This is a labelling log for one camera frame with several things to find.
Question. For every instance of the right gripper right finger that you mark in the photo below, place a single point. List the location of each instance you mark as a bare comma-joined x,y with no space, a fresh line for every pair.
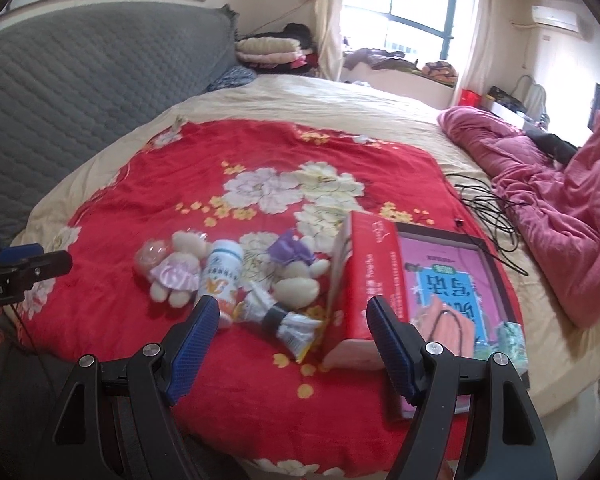
504,436

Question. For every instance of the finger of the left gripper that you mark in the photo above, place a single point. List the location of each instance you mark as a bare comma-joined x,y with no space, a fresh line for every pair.
18,272
17,251

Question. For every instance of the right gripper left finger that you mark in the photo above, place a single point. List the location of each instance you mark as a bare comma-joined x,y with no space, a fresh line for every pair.
84,438

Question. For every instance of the green white tissue pack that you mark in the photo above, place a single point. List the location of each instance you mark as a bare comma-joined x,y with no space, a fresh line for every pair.
511,342

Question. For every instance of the pink item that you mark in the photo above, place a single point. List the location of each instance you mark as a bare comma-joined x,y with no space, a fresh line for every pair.
441,323

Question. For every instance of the beige bed sheet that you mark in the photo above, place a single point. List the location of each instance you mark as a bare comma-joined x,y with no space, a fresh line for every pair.
564,361

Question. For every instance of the plush bear lilac dress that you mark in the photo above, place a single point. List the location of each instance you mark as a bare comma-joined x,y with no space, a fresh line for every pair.
173,267

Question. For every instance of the framed pink blue picture book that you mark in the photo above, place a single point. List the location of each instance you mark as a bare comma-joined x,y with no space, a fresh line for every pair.
460,270

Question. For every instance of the white vitamin C bottle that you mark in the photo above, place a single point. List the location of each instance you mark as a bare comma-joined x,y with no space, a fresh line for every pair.
220,278

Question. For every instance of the snack packet with black tape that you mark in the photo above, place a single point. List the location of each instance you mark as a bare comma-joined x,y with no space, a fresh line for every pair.
296,331

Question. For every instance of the red tissue box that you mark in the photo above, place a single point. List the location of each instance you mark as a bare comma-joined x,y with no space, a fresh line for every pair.
366,262

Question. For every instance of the plush bear purple bow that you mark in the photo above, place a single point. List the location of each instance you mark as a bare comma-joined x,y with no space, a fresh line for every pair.
299,271

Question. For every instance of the red floral blanket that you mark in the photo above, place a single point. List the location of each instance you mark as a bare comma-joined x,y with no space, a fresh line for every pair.
246,181

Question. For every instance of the pink crumpled duvet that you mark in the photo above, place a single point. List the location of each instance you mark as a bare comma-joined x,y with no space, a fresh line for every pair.
557,206

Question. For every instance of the folded blankets stack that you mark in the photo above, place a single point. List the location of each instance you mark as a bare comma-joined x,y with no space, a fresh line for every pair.
290,51

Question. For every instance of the clothes on window sill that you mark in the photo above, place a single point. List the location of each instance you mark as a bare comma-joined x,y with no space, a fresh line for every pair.
377,59

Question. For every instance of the white air conditioner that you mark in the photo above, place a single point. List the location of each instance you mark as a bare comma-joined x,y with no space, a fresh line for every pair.
555,18

